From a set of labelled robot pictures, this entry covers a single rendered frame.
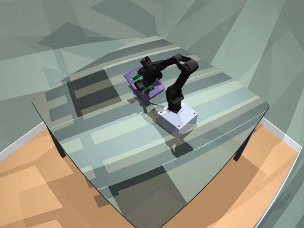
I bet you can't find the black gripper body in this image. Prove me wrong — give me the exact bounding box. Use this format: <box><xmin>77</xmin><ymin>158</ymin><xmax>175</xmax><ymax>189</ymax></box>
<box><xmin>134</xmin><ymin>73</ymin><xmax>162</xmax><ymax>91</ymax></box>

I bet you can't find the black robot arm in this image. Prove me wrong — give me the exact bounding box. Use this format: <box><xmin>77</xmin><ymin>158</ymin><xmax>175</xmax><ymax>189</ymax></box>
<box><xmin>137</xmin><ymin>54</ymin><xmax>199</xmax><ymax>114</ymax></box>

